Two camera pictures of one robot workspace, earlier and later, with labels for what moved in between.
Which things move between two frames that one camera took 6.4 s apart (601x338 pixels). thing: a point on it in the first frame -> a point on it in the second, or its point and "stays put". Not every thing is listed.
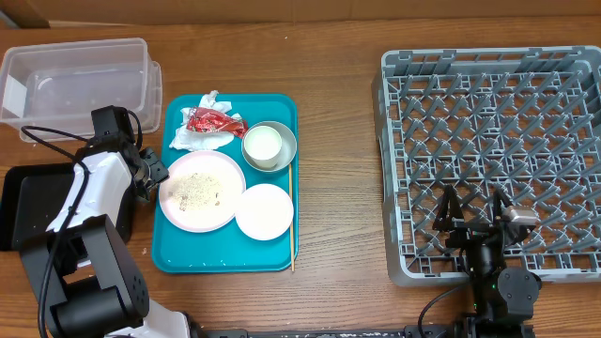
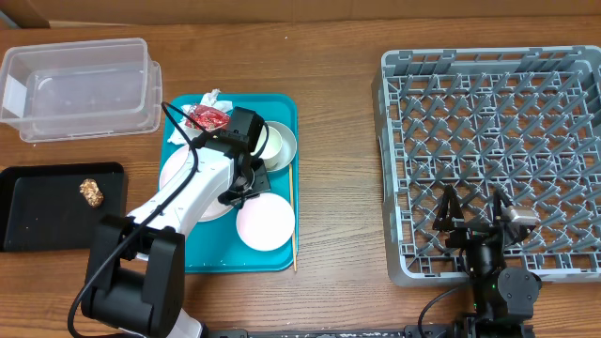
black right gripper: x=443 y=222 stays put
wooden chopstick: x=291 y=214 stays put
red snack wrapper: x=203 y=119 stays put
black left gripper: x=160 y=171 -> x=263 y=181
